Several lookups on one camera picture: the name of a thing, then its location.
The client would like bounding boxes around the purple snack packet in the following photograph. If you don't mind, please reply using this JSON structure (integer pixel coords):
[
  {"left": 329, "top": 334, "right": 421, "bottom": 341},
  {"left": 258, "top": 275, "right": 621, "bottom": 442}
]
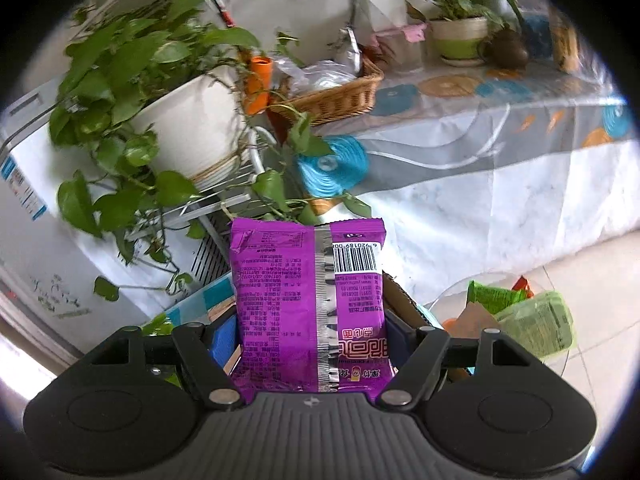
[{"left": 231, "top": 217, "right": 388, "bottom": 393}]

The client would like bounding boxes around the large pothos plant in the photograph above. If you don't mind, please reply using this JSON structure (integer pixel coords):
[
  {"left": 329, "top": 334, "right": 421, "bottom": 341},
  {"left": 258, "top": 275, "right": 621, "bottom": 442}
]
[{"left": 47, "top": 0, "right": 373, "bottom": 306}]

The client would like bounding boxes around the yellow jar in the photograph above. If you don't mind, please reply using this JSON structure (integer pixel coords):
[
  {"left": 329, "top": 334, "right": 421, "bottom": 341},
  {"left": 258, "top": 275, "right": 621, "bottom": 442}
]
[{"left": 550, "top": 7, "right": 581, "bottom": 71}]

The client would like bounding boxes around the clear plastic bag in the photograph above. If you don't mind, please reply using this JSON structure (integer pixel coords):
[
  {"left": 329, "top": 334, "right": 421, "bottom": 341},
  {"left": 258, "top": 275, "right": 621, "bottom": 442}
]
[{"left": 275, "top": 60, "right": 361, "bottom": 96}]

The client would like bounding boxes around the brown snack packet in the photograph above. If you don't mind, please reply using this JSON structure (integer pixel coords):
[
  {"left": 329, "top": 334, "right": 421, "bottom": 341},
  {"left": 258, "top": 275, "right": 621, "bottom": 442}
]
[{"left": 445, "top": 305, "right": 501, "bottom": 346}]

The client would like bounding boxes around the dark green snack packet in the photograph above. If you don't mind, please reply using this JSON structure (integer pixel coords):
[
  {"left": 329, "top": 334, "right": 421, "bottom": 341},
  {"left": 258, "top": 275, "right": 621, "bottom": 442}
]
[{"left": 467, "top": 280, "right": 526, "bottom": 313}]

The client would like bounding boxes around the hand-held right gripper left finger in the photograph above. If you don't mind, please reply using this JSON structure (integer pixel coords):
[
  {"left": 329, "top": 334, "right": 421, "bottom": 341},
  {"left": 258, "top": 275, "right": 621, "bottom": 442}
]
[{"left": 90, "top": 312, "right": 246, "bottom": 408}]

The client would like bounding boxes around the large white plant pot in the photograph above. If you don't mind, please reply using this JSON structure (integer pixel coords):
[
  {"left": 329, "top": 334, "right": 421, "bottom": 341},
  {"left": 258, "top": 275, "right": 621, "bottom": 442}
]
[{"left": 127, "top": 67, "right": 251, "bottom": 183}]

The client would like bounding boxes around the blue tin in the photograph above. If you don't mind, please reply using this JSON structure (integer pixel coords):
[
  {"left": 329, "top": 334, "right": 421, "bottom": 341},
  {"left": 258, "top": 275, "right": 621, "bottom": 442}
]
[{"left": 522, "top": 12, "right": 553, "bottom": 61}]

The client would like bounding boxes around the pale green snack packet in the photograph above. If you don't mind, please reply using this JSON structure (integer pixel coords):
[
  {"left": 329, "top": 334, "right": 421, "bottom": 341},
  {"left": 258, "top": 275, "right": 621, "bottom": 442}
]
[{"left": 495, "top": 291, "right": 575, "bottom": 358}]

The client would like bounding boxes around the metal plant stand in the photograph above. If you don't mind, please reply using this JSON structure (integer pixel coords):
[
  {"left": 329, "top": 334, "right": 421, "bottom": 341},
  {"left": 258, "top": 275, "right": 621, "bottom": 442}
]
[{"left": 125, "top": 125, "right": 281, "bottom": 281}]

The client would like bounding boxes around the brown teapot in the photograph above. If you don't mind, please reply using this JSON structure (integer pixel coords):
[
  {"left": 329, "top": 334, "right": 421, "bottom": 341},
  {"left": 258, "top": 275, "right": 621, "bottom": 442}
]
[{"left": 477, "top": 29, "right": 531, "bottom": 70}]

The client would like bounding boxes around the cardboard box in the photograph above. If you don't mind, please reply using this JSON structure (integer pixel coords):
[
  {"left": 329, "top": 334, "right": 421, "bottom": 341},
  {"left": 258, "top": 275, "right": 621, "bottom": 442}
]
[{"left": 207, "top": 272, "right": 473, "bottom": 381}]

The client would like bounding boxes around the white tablecloth with coloured circles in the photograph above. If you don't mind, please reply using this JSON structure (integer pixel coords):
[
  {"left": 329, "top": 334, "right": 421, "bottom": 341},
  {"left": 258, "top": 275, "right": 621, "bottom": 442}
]
[{"left": 300, "top": 55, "right": 636, "bottom": 311}]

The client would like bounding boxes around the orange cup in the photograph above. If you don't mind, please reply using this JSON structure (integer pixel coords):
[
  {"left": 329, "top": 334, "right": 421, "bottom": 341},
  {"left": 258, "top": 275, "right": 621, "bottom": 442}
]
[{"left": 245, "top": 57, "right": 275, "bottom": 113}]

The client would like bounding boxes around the green and white plant pot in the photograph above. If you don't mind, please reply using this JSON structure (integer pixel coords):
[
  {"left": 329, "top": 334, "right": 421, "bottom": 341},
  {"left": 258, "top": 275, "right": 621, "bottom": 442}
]
[{"left": 430, "top": 16, "right": 490, "bottom": 63}]

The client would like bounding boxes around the white square plant pot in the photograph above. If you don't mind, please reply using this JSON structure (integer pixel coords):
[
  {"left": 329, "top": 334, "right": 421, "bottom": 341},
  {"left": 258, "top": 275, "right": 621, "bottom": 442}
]
[{"left": 357, "top": 0, "right": 408, "bottom": 31}]

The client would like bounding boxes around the wicker basket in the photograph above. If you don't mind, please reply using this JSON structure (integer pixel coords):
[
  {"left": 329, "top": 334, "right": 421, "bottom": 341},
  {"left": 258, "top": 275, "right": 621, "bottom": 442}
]
[{"left": 267, "top": 57, "right": 385, "bottom": 127}]

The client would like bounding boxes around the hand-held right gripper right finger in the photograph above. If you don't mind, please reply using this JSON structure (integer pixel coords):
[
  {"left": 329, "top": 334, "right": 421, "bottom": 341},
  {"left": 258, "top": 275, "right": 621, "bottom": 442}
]
[{"left": 375, "top": 312, "right": 543, "bottom": 409}]

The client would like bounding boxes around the clear box with pink lid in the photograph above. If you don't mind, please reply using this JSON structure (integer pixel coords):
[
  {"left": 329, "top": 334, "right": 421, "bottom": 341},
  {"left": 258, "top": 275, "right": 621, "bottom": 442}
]
[{"left": 372, "top": 22, "right": 427, "bottom": 73}]

